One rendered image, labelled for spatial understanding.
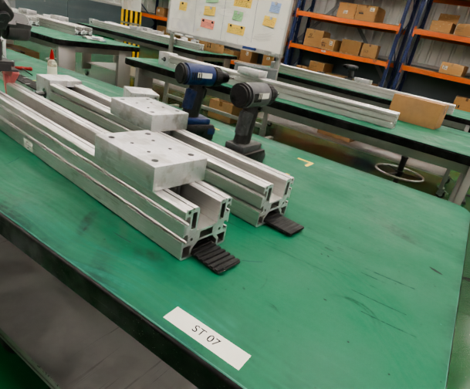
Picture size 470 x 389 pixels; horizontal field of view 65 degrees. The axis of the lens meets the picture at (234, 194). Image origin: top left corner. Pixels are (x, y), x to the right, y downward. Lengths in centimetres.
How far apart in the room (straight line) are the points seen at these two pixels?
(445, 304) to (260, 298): 30
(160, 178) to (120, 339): 74
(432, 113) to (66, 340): 227
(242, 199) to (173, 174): 17
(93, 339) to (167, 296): 74
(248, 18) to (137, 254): 358
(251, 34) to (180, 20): 92
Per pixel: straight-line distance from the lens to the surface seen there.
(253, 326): 49
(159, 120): 87
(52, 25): 454
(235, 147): 94
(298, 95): 234
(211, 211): 59
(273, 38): 385
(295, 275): 59
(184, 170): 59
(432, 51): 1115
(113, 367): 116
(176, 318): 47
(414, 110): 263
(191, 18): 444
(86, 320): 129
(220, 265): 56
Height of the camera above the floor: 110
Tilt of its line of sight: 23 degrees down
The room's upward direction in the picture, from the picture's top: 11 degrees clockwise
